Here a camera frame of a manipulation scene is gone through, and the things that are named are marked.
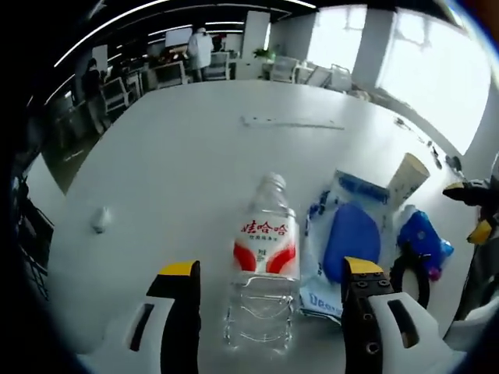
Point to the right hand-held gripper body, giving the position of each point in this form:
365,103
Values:
477,288

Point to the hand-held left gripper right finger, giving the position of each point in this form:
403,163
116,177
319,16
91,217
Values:
362,311

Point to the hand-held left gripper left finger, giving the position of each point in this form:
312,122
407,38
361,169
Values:
179,311

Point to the blue tissue pack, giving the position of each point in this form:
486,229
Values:
421,233

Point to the white paper cup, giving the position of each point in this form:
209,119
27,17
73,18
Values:
407,181

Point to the clear pouch with blue pad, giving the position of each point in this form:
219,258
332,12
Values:
351,237

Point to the clear plastic water bottle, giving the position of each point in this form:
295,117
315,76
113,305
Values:
265,249

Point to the black table socket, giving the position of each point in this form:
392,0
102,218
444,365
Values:
454,163
435,156

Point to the white table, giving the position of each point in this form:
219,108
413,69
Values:
175,156

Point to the white power strip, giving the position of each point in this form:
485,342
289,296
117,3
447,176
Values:
292,124

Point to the green potted plant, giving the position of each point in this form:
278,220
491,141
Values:
265,53

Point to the white display screen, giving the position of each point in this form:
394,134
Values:
177,38

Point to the curved ceiling light strip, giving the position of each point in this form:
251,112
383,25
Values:
117,29

